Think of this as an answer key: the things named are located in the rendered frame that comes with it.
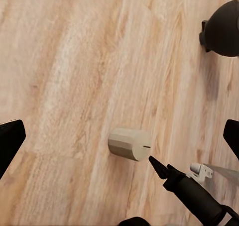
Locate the pillar candle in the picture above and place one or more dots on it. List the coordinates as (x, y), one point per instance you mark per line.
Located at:
(134, 144)

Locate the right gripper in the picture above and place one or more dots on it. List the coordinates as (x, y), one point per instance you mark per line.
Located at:
(186, 189)

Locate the cauldron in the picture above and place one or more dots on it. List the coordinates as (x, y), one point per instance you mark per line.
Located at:
(221, 32)

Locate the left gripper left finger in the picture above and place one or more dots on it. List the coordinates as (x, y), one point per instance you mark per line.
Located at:
(12, 135)

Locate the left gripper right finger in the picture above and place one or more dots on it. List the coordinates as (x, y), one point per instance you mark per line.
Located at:
(231, 135)

